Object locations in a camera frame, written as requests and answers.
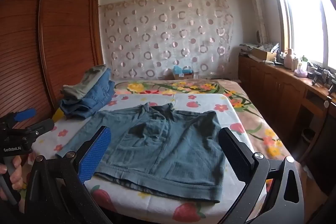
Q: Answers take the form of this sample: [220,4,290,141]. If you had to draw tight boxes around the floral blanket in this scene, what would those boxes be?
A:
[114,79,297,161]

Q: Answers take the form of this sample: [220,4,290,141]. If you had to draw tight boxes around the white patterned window curtain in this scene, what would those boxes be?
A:
[241,0,269,43]

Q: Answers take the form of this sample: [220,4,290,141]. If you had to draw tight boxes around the dark trash bin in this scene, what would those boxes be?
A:
[302,129,317,144]

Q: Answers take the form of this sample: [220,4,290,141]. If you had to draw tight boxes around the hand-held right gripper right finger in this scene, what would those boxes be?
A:
[218,127,303,224]

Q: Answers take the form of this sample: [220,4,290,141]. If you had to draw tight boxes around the yellow cloth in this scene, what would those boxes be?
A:
[52,109,65,122]

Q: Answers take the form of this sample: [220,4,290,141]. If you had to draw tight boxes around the person's left hand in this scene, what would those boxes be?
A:
[0,154,24,201]

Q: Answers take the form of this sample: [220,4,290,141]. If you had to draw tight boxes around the floral cloth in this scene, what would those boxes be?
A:
[260,43,280,52]

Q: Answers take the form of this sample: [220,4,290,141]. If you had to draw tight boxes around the long wooden cabinet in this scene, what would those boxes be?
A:
[238,52,336,195]

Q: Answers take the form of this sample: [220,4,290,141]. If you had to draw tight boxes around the open cardboard box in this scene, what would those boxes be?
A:
[252,48,277,62]

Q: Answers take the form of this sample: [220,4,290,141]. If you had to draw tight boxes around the circle pattern sheer curtain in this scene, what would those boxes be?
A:
[99,0,235,80]

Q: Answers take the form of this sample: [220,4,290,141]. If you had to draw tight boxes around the window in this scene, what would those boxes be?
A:
[265,0,336,75]

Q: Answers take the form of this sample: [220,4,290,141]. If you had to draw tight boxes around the small cardboard box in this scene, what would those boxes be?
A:
[172,70,195,80]

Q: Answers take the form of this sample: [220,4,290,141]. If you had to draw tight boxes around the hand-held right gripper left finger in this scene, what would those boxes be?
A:
[25,126,112,224]

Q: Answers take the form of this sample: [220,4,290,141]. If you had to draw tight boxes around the white strawberry print sheet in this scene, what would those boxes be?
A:
[39,93,263,224]

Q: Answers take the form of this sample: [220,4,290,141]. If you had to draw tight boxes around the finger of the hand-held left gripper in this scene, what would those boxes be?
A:
[0,108,37,130]
[18,119,55,141]

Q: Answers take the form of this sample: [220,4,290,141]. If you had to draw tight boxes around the pink bottle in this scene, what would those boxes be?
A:
[284,48,295,69]

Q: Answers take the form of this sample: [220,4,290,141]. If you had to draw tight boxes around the blue plastic bag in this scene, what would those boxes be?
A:
[173,66,193,75]

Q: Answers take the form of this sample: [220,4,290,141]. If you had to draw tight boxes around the pile of papers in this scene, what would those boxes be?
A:
[239,43,260,52]

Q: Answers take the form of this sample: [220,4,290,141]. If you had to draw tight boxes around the stack of folded clothes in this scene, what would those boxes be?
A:
[59,68,116,119]

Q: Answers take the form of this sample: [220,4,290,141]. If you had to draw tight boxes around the folded grey pants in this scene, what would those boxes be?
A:
[61,64,108,100]

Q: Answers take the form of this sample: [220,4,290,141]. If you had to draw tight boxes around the wooden wardrobe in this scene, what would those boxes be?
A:
[0,0,105,161]

